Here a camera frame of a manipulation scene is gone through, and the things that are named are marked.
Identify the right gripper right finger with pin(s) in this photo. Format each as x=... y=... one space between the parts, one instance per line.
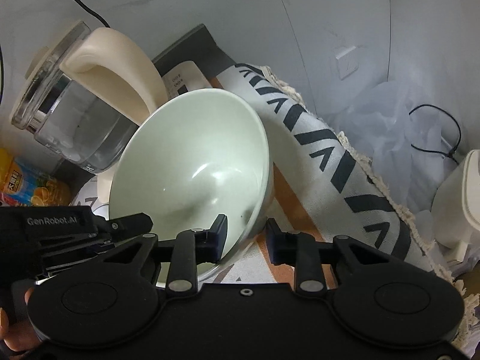
x=299 y=251

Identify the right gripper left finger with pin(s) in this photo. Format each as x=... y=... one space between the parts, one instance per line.
x=191 y=248

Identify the pale green bowl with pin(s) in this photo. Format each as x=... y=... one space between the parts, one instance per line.
x=203 y=154

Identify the person right hand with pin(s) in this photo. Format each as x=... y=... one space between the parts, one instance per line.
x=19 y=336

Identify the patterned fringed table cloth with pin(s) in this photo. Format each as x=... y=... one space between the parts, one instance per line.
x=321 y=183

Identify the orange juice bottle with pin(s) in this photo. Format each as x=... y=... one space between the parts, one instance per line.
x=25 y=185

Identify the glass electric kettle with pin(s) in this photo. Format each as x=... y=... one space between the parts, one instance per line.
x=87 y=94

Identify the white chopstick holder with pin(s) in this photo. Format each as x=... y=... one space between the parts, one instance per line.
x=455 y=209

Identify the cream kettle base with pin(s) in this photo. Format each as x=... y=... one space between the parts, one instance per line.
x=184 y=77

